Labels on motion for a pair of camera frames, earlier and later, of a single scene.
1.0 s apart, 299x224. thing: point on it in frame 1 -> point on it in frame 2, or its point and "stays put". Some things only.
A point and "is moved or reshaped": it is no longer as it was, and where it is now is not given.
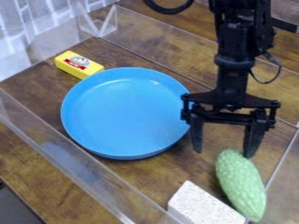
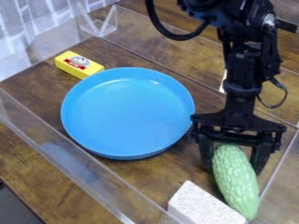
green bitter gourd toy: x=240 y=184 is moved or reshaped
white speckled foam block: x=193 y=206 stays put
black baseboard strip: x=283 y=24 stays put
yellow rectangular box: x=76 y=65 stays put
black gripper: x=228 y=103 -> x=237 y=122
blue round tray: x=120 y=114 stays put
